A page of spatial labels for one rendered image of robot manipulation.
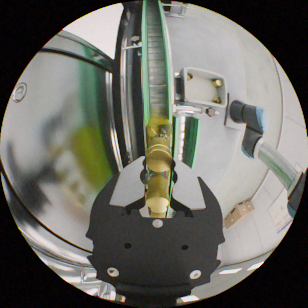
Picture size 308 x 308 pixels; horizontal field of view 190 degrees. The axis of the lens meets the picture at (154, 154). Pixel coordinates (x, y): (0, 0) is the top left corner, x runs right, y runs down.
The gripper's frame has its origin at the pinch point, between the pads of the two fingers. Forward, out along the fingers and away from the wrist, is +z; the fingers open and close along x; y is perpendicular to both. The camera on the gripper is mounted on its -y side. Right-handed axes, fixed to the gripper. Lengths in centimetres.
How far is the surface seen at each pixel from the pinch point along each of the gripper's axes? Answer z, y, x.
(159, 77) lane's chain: 27.4, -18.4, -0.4
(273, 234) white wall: -91, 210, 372
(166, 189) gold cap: -1.3, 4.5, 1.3
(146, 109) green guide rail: 18.9, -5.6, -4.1
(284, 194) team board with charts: 1, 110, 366
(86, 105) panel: 4.0, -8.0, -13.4
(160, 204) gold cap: -3.1, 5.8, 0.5
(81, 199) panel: -4.8, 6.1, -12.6
